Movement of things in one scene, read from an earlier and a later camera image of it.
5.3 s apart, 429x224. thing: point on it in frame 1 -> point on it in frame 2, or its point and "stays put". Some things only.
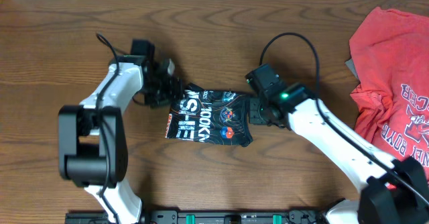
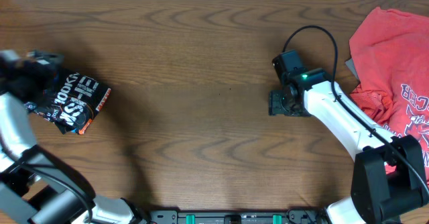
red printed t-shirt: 391,52 stays put
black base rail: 191,216 stays put
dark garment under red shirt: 349,63 stays put
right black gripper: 254,116 -> 275,106
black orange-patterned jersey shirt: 210,116 -> 74,103
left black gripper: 174,93 -> 47,80
